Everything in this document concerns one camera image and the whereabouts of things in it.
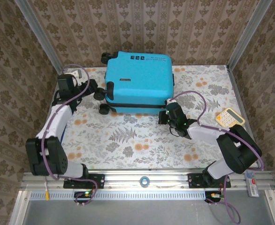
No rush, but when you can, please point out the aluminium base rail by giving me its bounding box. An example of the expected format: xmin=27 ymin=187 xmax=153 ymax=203
xmin=20 ymin=170 xmax=275 ymax=191

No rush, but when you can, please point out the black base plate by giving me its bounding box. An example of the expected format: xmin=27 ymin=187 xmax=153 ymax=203
xmin=188 ymin=173 xmax=231 ymax=189
xmin=63 ymin=173 xmax=105 ymax=189

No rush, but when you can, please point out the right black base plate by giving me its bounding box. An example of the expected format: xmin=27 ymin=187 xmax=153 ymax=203
xmin=188 ymin=173 xmax=231 ymax=189

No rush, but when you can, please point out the thin stick with yellow tip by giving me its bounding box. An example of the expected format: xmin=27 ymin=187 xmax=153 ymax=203
xmin=43 ymin=177 xmax=50 ymax=202

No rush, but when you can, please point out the slotted grey cable duct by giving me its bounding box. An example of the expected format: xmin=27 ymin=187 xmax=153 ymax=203
xmin=29 ymin=191 xmax=207 ymax=201

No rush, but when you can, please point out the yellow calculator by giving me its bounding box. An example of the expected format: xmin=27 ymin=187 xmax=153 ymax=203
xmin=215 ymin=107 xmax=246 ymax=128

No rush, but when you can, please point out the aluminium frame post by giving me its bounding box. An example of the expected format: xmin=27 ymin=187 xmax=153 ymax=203
xmin=14 ymin=0 xmax=64 ymax=73
xmin=226 ymin=0 xmax=273 ymax=71

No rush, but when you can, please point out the right circuit board with connector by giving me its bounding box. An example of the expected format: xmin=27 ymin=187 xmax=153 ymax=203
xmin=205 ymin=191 xmax=224 ymax=203

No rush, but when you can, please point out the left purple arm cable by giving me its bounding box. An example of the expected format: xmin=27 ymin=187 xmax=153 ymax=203
xmin=40 ymin=64 xmax=98 ymax=208

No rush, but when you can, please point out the blue hard-shell suitcase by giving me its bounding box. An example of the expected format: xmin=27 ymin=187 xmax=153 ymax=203
xmin=94 ymin=51 xmax=175 ymax=116

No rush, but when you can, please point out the left green-lit circuit board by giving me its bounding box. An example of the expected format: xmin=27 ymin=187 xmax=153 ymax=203
xmin=74 ymin=191 xmax=94 ymax=203

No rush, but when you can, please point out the blue tape roll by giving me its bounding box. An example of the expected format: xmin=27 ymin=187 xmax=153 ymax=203
xmin=139 ymin=176 xmax=150 ymax=188

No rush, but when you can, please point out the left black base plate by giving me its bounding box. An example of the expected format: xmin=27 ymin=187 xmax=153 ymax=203
xmin=63 ymin=173 xmax=105 ymax=189

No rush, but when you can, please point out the right aluminium frame post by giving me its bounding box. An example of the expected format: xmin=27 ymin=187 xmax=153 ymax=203
xmin=226 ymin=0 xmax=273 ymax=71

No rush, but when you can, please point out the left aluminium frame post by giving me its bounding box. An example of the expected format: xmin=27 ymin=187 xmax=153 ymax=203
xmin=14 ymin=0 xmax=64 ymax=73

